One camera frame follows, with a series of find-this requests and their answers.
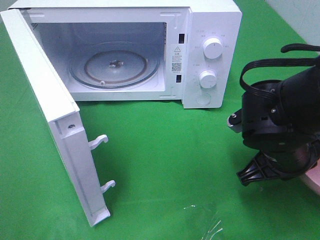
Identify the white microwave door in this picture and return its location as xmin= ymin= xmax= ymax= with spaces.
xmin=0 ymin=9 xmax=116 ymax=226

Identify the glass microwave turntable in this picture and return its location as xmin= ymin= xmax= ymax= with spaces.
xmin=69 ymin=41 xmax=164 ymax=90

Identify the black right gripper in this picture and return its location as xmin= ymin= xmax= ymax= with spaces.
xmin=236 ymin=79 xmax=320 ymax=186

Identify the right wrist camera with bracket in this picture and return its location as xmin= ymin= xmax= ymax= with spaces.
xmin=226 ymin=109 xmax=243 ymax=133

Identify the pink speckled plate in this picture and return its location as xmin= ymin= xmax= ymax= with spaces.
xmin=300 ymin=164 xmax=320 ymax=196

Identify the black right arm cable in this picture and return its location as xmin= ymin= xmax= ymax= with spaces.
xmin=239 ymin=43 xmax=320 ymax=98

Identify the white round door button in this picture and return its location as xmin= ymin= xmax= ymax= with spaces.
xmin=196 ymin=93 xmax=211 ymax=106

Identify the white microwave oven body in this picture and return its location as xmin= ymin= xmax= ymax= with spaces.
xmin=6 ymin=0 xmax=242 ymax=109

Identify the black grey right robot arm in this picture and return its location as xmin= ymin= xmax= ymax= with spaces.
xmin=228 ymin=57 xmax=320 ymax=186

